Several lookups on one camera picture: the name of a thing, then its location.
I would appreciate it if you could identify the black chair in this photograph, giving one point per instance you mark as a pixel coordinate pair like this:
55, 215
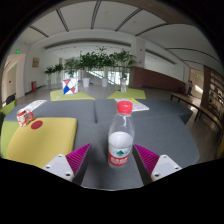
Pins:
10, 99

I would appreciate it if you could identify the white printed magazine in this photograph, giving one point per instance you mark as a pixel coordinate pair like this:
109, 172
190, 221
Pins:
33, 105

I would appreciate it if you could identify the long wooden bench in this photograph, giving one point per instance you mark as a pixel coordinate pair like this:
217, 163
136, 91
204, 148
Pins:
200, 110

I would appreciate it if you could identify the group of potted green plants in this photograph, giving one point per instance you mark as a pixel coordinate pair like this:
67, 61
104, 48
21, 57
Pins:
90, 61

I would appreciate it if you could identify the flat round red coaster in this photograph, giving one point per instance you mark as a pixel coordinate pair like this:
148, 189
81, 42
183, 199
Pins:
36, 125

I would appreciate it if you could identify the framed wall picture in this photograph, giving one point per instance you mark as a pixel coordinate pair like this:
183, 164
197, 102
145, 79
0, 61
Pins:
35, 62

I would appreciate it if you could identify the red fire equipment box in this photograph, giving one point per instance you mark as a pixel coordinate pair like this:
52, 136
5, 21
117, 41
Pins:
33, 86

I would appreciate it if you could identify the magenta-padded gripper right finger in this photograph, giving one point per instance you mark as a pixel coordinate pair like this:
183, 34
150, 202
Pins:
161, 165

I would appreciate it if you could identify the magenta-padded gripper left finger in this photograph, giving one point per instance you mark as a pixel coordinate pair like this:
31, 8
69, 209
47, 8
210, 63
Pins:
63, 165

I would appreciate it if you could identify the white box with coloured triangles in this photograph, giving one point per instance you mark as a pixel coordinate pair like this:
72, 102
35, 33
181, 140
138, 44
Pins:
70, 86

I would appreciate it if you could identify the clear red-capped water bottle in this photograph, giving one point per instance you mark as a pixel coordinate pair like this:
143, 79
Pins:
120, 143

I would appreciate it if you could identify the red floral mug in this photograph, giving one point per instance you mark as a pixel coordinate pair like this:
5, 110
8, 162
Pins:
23, 117

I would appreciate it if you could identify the person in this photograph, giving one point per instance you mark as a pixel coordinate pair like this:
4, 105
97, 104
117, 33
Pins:
190, 88

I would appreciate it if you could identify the yellow-edged open booklet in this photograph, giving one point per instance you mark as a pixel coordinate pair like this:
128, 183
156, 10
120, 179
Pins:
138, 106

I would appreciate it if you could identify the wooden shelf unit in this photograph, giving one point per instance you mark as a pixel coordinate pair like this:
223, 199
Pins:
215, 90

